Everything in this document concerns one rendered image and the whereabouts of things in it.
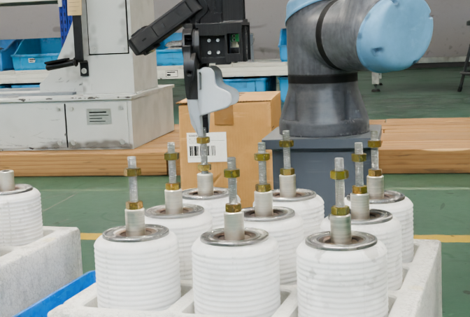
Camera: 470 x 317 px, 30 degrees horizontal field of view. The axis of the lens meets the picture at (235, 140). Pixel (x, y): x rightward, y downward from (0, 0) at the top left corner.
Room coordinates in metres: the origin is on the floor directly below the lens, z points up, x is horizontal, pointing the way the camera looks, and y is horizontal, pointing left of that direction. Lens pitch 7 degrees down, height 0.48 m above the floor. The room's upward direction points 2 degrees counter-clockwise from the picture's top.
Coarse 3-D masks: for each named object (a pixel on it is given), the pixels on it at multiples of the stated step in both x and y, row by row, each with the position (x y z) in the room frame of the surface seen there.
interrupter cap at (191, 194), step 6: (186, 192) 1.20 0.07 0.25; (192, 192) 1.21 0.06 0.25; (216, 192) 1.21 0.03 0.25; (222, 192) 1.19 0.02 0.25; (228, 192) 1.19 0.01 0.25; (186, 198) 1.17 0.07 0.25; (192, 198) 1.17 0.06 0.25; (198, 198) 1.16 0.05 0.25; (204, 198) 1.16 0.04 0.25; (210, 198) 1.16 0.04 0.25; (216, 198) 1.17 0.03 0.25
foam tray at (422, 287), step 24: (432, 240) 1.17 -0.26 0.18; (408, 264) 1.06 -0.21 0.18; (432, 264) 1.06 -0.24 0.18; (96, 288) 1.01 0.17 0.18; (192, 288) 0.99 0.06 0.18; (288, 288) 0.98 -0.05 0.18; (408, 288) 0.96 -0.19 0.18; (432, 288) 1.05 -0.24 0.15; (48, 312) 0.93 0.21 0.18; (72, 312) 0.92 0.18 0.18; (96, 312) 0.92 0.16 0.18; (120, 312) 0.92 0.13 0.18; (144, 312) 0.91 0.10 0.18; (168, 312) 0.91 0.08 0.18; (192, 312) 0.95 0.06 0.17; (288, 312) 0.89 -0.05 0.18; (408, 312) 0.88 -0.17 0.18; (432, 312) 1.05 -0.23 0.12
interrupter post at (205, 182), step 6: (198, 174) 1.20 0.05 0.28; (204, 174) 1.19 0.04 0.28; (210, 174) 1.19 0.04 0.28; (198, 180) 1.19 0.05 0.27; (204, 180) 1.19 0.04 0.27; (210, 180) 1.19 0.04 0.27; (198, 186) 1.20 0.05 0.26; (204, 186) 1.19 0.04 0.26; (210, 186) 1.19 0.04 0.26; (198, 192) 1.20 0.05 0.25; (204, 192) 1.19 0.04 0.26; (210, 192) 1.19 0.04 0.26
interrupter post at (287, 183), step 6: (294, 174) 1.16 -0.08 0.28; (282, 180) 1.16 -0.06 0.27; (288, 180) 1.15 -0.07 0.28; (294, 180) 1.16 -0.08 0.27; (282, 186) 1.16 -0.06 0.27; (288, 186) 1.15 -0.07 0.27; (294, 186) 1.16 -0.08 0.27; (282, 192) 1.16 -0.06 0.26; (288, 192) 1.15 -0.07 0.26; (294, 192) 1.16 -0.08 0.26
